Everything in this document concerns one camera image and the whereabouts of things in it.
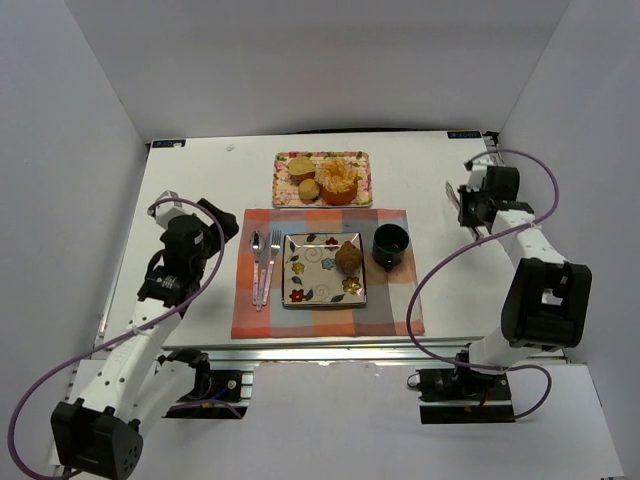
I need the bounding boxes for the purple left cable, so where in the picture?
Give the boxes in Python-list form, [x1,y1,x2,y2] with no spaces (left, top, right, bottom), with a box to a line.
[7,198,226,479]

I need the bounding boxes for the cut yellow muffin half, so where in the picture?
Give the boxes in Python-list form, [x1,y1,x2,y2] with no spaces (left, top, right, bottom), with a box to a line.
[287,155,316,182]

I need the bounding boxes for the spoon with pink handle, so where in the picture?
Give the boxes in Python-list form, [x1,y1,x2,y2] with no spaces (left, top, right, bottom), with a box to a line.
[251,230,265,310]

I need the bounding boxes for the dark brown muffin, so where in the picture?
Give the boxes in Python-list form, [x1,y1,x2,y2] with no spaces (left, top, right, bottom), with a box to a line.
[335,241,363,275]

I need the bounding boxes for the purple cable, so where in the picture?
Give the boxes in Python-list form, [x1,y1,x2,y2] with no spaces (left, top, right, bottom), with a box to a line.
[7,198,226,479]
[405,148,560,418]

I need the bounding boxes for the metal serving tongs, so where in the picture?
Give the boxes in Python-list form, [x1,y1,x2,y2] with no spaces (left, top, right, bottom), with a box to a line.
[445,181,483,241]

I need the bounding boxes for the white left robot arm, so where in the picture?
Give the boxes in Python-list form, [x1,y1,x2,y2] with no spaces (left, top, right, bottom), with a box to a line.
[51,191,239,479]

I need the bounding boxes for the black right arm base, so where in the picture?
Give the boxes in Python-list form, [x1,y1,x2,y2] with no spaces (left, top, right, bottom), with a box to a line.
[406,366,516,425]

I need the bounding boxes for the orange crumb bundt cake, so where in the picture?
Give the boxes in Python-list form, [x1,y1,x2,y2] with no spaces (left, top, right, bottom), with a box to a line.
[315,158,358,206]

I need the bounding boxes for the square floral plate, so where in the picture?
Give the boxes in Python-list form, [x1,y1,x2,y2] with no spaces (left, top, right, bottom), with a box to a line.
[281,232,367,309]

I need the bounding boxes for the floral serving tray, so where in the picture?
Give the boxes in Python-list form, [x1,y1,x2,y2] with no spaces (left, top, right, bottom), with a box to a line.
[272,151,373,208]

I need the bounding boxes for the small yellow muffin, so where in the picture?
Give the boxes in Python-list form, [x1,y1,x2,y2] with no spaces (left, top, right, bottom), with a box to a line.
[298,179,320,203]

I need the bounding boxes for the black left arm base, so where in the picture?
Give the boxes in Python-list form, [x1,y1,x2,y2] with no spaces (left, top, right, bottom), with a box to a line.
[155,349,252,420]

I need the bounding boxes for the fork with pink handle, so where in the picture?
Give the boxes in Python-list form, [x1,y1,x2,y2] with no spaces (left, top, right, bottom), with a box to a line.
[258,230,282,309]

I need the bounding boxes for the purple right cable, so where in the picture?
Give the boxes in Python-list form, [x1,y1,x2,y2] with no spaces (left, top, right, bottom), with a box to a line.
[405,148,560,418]

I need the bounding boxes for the checked orange placemat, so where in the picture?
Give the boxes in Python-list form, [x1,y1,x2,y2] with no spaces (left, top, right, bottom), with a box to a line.
[231,208,425,339]

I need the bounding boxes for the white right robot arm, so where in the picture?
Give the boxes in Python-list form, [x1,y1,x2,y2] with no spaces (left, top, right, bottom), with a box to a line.
[457,160,592,375]

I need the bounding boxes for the dark green mug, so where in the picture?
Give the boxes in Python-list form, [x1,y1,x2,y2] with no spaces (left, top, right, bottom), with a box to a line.
[372,224,409,272]

